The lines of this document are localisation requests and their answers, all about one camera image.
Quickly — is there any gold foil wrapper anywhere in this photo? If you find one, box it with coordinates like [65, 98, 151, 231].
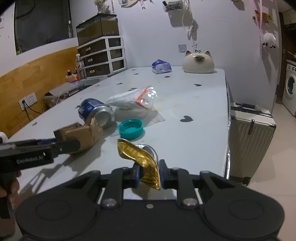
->
[117, 138, 161, 190]

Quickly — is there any brown cardboard box piece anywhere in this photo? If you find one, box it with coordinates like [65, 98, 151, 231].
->
[54, 118, 103, 154]

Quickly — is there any teal plastic lid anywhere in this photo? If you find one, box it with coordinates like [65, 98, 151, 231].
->
[118, 118, 144, 140]

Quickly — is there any crushed blue soda can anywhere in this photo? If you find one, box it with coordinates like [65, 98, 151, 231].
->
[78, 98, 115, 129]

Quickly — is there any person's left hand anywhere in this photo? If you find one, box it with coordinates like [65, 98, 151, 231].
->
[1, 171, 22, 240]

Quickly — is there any clear zip bag with tissue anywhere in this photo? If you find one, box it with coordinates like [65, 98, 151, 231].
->
[106, 85, 165, 126]

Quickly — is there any upright water bottle red label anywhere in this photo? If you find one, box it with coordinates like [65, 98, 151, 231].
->
[75, 53, 87, 80]

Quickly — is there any cream ribbed suitcase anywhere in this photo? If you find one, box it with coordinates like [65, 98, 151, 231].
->
[229, 102, 276, 186]

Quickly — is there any white plastic drawer unit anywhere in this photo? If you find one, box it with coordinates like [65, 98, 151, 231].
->
[77, 36, 126, 78]

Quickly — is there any blue white tissue pack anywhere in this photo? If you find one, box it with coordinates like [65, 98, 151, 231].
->
[152, 59, 171, 74]

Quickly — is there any white cat-shaped ceramic jar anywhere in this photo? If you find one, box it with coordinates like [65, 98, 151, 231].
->
[183, 51, 215, 74]

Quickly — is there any glass fish tank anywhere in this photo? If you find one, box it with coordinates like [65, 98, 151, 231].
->
[76, 14, 119, 46]

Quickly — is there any white washing machine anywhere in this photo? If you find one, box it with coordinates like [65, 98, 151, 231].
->
[282, 60, 296, 116]

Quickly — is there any white plush sheep toy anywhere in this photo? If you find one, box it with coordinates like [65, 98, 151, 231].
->
[262, 33, 276, 48]

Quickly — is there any white wall power socket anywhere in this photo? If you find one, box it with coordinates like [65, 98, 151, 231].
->
[18, 92, 38, 111]

